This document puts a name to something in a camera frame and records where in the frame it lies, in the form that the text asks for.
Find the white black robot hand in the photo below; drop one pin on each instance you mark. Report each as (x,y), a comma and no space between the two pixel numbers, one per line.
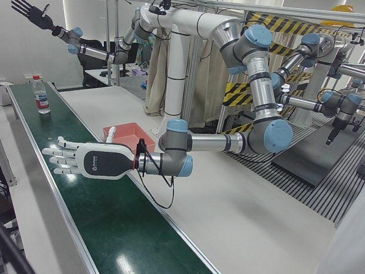
(102,162)

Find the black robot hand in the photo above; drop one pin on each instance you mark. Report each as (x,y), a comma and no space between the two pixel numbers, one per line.
(40,18)

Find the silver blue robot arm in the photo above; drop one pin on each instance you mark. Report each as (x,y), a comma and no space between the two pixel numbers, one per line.
(94,52)
(259,85)

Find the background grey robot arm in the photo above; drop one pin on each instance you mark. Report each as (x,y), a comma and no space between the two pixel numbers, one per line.
(302,102)
(296,61)

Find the pink plastic basket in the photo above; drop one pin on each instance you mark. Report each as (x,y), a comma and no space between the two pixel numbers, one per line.
(128,134)

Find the green conveyor belt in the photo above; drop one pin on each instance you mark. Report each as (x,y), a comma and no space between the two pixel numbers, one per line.
(94,205)

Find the black office chair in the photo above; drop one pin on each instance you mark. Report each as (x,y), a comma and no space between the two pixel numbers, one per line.
(91,65)

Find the clear water bottle red cap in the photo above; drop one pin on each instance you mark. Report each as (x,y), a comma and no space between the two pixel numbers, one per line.
(42,97)

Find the white desk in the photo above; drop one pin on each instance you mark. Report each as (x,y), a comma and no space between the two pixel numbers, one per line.
(99,78)

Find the aluminium conveyor leg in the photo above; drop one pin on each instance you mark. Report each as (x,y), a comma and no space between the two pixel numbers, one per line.
(7,168)

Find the colourful patterned cloth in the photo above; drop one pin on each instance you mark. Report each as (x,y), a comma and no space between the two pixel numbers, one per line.
(144,48)

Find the beige curtain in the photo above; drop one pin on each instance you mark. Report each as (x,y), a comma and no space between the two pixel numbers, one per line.
(196,85)

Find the black tripod leg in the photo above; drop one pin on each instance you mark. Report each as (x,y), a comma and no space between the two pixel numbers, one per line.
(14,251)

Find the black flat slab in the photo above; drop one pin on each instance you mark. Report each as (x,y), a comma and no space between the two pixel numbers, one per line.
(302,168)

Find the yellow black striped barrier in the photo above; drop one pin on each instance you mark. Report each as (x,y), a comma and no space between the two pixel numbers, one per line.
(282,25)

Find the black background robot tool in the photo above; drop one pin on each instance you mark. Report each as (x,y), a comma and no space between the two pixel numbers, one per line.
(334,131)

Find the yellow hard hat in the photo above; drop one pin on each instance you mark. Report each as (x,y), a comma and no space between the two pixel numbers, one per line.
(343,8)

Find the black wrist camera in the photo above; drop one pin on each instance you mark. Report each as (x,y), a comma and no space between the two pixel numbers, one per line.
(141,145)

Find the black camera on crossbar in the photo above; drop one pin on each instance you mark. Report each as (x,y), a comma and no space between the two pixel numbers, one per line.
(157,10)

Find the aluminium frame post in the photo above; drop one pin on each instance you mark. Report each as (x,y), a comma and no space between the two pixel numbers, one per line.
(256,7)

